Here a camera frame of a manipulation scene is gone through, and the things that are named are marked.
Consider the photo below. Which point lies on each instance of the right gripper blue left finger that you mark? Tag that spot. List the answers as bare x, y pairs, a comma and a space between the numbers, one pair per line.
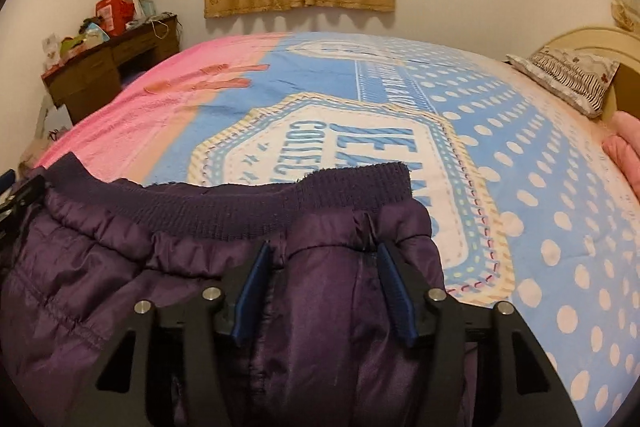
245, 290

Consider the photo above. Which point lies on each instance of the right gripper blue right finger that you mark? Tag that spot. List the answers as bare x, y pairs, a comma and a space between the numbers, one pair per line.
403, 289

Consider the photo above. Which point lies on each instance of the purple quilted winter jacket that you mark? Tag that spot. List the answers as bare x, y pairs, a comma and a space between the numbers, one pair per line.
324, 356

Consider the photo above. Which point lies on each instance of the pale clothes pile on floor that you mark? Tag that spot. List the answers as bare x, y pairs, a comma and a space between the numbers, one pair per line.
32, 154

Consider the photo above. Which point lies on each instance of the brown wooden desk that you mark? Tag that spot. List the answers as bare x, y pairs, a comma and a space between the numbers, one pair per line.
93, 78

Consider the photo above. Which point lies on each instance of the white card with picture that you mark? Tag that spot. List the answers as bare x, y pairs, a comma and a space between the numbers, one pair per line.
51, 46

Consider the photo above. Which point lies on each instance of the blue pink patterned bed blanket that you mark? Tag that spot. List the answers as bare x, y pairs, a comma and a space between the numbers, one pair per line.
525, 204

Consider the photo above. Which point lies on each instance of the striped patterned pillow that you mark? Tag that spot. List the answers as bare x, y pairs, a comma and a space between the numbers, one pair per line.
580, 79

